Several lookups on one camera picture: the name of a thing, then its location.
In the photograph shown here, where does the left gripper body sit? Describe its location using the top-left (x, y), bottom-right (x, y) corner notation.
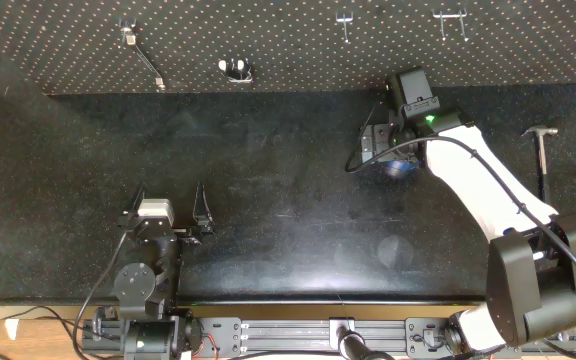
top-left (119, 213), bottom-right (215, 246)

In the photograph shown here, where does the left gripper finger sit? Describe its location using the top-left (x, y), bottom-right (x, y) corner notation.
top-left (192, 180), bottom-right (215, 235)
top-left (128, 182), bottom-right (147, 217)

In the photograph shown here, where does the roll of blue tape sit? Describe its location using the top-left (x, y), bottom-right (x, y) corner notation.
top-left (385, 158), bottom-right (419, 180)

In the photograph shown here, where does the hammer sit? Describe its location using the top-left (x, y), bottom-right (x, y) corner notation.
top-left (520, 124), bottom-right (560, 204)

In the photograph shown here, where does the black pegboard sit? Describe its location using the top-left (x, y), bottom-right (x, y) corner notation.
top-left (0, 0), bottom-right (576, 96)

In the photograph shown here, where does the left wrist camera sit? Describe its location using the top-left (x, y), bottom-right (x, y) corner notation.
top-left (137, 198), bottom-right (176, 225)

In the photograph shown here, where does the black cable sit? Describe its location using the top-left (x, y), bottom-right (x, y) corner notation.
top-left (71, 230), bottom-right (130, 360)
top-left (343, 102), bottom-right (576, 359)

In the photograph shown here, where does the thin black wire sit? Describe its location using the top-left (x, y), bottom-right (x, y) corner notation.
top-left (1, 304), bottom-right (119, 346)

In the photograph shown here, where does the mounting rail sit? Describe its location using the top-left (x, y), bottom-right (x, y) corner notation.
top-left (81, 305), bottom-right (576, 360)

